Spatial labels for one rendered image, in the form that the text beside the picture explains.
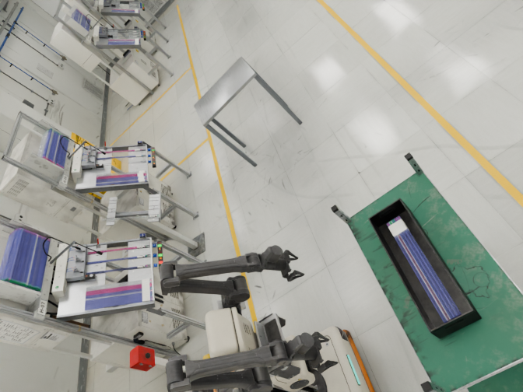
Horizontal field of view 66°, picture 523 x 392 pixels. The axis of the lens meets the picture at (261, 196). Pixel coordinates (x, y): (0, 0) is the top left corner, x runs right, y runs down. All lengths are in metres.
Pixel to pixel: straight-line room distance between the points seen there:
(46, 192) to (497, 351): 3.94
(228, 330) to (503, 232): 1.84
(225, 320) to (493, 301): 1.06
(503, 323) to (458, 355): 0.20
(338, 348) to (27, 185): 3.22
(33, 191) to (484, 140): 3.97
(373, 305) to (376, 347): 0.28
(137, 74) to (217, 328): 6.24
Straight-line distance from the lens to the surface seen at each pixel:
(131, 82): 7.68
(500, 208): 2.96
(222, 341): 1.78
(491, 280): 1.78
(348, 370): 2.66
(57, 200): 4.53
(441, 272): 1.82
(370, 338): 2.93
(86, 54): 7.52
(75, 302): 3.52
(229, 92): 3.94
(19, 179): 4.43
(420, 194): 2.01
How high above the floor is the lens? 2.61
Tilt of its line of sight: 40 degrees down
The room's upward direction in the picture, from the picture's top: 53 degrees counter-clockwise
